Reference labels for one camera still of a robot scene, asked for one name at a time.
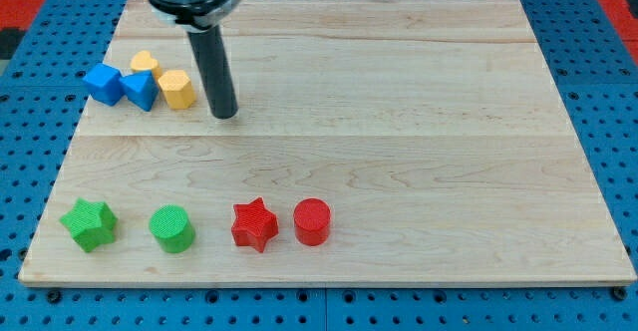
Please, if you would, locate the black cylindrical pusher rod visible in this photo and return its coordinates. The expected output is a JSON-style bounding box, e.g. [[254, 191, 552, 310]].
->
[[187, 26, 238, 120]]

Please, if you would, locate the red star block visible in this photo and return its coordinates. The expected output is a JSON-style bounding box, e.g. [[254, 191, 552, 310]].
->
[[230, 197, 279, 253]]

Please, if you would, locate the green star block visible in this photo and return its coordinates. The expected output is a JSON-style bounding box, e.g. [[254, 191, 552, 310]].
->
[[60, 198, 118, 253]]

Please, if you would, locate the yellow hexagon block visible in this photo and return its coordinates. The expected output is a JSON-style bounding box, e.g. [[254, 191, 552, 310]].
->
[[158, 70, 196, 110]]

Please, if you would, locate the yellow heart block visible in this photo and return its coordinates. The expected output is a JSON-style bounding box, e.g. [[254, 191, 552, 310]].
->
[[130, 50, 162, 80]]

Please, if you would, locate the blue triangular block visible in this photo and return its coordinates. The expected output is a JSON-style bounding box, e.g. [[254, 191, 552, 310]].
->
[[119, 71, 159, 112]]

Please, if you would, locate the blue cube block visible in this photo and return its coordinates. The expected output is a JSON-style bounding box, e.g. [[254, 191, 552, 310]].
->
[[83, 63, 124, 106]]

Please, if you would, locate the green cylinder block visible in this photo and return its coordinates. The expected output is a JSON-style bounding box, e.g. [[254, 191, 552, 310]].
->
[[149, 204, 195, 253]]

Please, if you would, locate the red cylinder block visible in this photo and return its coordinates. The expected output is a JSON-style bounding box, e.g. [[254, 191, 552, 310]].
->
[[293, 198, 331, 246]]

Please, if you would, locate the wooden board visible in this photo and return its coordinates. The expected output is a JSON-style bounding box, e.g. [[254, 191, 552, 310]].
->
[[19, 0, 636, 288]]

